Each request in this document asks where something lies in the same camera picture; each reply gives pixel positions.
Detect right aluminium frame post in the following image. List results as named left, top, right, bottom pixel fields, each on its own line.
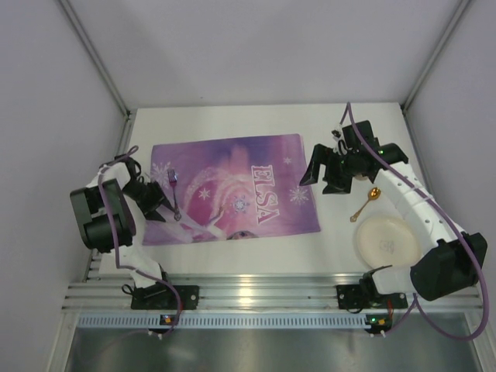
left=401, top=0, right=476, bottom=113

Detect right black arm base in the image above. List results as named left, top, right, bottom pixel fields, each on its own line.
left=336, top=270, right=408, bottom=314

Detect aluminium mounting rail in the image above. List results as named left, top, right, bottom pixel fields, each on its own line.
left=61, top=273, right=481, bottom=313

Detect purple Elsa placemat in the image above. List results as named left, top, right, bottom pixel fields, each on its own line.
left=143, top=134, right=321, bottom=246

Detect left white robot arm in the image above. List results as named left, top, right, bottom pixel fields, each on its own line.
left=70, top=154, right=175, bottom=290

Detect iridescent purple fork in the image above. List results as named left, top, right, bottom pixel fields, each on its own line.
left=167, top=168, right=181, bottom=222

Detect aluminium frame post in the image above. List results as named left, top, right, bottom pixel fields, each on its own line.
left=57, top=0, right=133, bottom=117
left=401, top=0, right=476, bottom=113

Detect left aluminium frame post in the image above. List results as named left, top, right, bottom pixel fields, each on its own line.
left=57, top=0, right=133, bottom=117

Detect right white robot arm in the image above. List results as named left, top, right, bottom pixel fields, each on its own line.
left=300, top=121, right=487, bottom=301

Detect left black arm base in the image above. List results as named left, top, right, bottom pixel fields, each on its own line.
left=121, top=283, right=200, bottom=310

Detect cream white plate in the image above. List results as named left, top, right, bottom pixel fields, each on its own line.
left=354, top=215, right=422, bottom=269

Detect gold spoon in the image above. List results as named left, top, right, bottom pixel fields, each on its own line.
left=350, top=187, right=381, bottom=223

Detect perforated grey cable tray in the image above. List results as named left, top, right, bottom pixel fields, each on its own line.
left=77, top=313, right=390, bottom=329

